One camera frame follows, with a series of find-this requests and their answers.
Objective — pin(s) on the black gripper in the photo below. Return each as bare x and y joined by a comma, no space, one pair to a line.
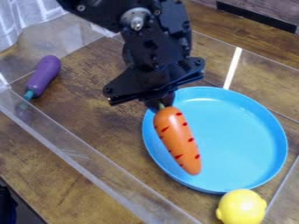
147,86

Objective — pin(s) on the orange toy carrot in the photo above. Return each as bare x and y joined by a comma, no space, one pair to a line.
174,131

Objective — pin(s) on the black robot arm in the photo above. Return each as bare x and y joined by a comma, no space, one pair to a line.
155,29

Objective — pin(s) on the blue round tray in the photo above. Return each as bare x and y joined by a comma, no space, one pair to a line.
242,140

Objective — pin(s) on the purple toy eggplant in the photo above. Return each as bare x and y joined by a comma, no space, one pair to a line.
47,71

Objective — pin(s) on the yellow toy lemon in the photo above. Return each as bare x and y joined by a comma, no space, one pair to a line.
242,207

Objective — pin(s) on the white curtain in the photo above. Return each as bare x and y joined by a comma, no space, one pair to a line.
22,13

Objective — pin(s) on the clear acrylic enclosure wall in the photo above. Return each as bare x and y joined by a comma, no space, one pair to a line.
73,155

